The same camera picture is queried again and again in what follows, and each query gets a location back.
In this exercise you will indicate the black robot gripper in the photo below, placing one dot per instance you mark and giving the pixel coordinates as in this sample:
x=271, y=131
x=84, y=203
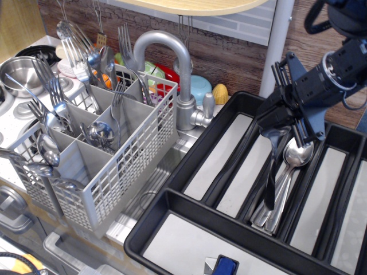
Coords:
x=299, y=104

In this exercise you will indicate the big steel spoon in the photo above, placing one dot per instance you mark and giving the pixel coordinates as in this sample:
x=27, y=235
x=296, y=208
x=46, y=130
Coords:
x=272, y=160

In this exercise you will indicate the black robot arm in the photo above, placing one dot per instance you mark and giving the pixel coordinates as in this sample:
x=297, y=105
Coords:
x=345, y=67

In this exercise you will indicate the stacked steel spoons in tray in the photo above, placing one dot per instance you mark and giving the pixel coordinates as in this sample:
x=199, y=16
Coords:
x=294, y=157

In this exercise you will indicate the black plastic cutlery tray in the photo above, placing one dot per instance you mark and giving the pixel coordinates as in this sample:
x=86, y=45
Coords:
x=204, y=209

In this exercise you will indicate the round steel spoon in basket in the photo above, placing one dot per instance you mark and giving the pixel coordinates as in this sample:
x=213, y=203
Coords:
x=98, y=134

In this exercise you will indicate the grey plastic cutlery basket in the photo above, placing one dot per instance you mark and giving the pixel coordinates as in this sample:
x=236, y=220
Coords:
x=110, y=179

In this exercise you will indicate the slotted steel spoon hanging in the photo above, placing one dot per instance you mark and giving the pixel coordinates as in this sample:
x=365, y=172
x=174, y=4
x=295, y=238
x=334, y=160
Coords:
x=64, y=27

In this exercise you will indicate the steel spoon front left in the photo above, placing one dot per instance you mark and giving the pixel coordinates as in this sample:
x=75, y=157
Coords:
x=48, y=150

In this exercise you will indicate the yellow toy corn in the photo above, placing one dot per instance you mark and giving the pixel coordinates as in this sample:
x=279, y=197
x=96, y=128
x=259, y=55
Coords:
x=220, y=94

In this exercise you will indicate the white vertical pole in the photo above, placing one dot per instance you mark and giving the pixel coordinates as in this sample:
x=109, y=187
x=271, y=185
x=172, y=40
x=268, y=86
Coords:
x=281, y=22

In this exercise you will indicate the light blue toy bowl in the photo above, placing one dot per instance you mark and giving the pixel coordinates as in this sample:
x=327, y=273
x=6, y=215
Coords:
x=199, y=87

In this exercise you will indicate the grey metal sink faucet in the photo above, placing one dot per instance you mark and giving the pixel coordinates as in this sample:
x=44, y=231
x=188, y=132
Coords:
x=188, y=116

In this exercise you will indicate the red toy pepper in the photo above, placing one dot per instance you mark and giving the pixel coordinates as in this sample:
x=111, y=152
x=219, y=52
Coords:
x=170, y=74

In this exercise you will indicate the green toy vegetable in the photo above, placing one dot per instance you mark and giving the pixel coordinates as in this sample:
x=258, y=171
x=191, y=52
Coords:
x=154, y=70

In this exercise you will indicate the wooden round shelf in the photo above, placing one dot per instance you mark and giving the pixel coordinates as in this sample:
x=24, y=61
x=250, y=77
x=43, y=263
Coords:
x=199, y=7

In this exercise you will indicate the steel fork in middle compartment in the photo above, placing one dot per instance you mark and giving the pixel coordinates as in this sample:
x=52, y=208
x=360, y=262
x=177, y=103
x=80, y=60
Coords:
x=115, y=107

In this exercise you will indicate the blue object at bottom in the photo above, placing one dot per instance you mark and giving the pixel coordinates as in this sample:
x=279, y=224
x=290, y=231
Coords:
x=225, y=266

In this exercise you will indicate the tall steel fork at rear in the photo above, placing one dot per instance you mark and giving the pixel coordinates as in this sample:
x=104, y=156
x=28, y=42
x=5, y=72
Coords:
x=129, y=59

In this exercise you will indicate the large steel fork left rear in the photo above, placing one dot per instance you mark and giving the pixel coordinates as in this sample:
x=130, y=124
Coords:
x=80, y=69

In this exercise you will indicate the steel forks cluster left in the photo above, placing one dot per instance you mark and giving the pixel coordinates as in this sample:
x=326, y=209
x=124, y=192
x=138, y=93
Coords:
x=51, y=84

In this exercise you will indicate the steel cooking pot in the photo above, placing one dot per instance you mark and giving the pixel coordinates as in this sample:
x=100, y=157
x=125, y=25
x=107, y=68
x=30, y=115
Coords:
x=21, y=69

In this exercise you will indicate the hanging spatula with wire handle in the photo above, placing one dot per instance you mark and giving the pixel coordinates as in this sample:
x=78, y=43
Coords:
x=101, y=36

